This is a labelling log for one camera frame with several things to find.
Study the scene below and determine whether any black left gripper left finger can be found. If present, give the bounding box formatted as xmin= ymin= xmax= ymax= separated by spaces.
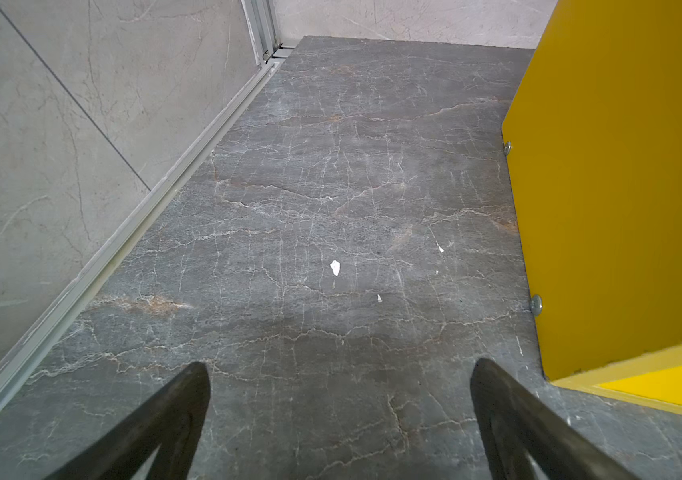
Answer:
xmin=48 ymin=362 xmax=211 ymax=479

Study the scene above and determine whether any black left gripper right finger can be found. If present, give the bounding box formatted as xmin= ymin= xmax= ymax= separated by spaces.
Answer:
xmin=470 ymin=358 xmax=636 ymax=479

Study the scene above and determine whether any yellow shelf unit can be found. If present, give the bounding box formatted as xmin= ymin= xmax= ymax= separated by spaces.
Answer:
xmin=502 ymin=1 xmax=682 ymax=415

